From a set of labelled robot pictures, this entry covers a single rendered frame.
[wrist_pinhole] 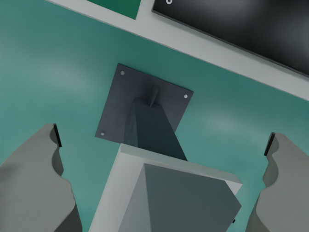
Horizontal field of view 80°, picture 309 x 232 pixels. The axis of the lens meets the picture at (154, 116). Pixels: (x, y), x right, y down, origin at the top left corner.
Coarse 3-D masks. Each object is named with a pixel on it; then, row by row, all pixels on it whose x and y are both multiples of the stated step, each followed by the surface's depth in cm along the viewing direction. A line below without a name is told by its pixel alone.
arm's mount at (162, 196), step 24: (144, 168) 39; (168, 168) 42; (144, 192) 34; (168, 192) 35; (192, 192) 37; (216, 192) 40; (144, 216) 30; (168, 216) 30; (192, 216) 31; (216, 216) 33
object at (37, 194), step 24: (24, 144) 9; (48, 144) 9; (0, 168) 8; (24, 168) 8; (48, 168) 8; (0, 192) 7; (24, 192) 7; (48, 192) 7; (72, 192) 7; (0, 216) 6; (24, 216) 6; (48, 216) 6; (72, 216) 6
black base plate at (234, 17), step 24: (168, 0) 28; (192, 0) 28; (216, 0) 29; (240, 0) 29; (264, 0) 29; (288, 0) 30; (192, 24) 30; (216, 24) 30; (240, 24) 30; (264, 24) 31; (288, 24) 31; (240, 48) 33; (264, 48) 32; (288, 48) 33
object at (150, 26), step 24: (48, 0) 28; (72, 0) 28; (144, 0) 29; (120, 24) 30; (144, 24) 31; (168, 24) 31; (192, 48) 33; (216, 48) 34; (240, 72) 36; (264, 72) 36; (288, 72) 37
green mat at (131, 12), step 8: (88, 0) 28; (96, 0) 29; (104, 0) 29; (112, 0) 29; (120, 0) 29; (128, 0) 29; (136, 0) 29; (112, 8) 29; (120, 8) 29; (128, 8) 29; (136, 8) 30; (128, 16) 30; (136, 16) 30
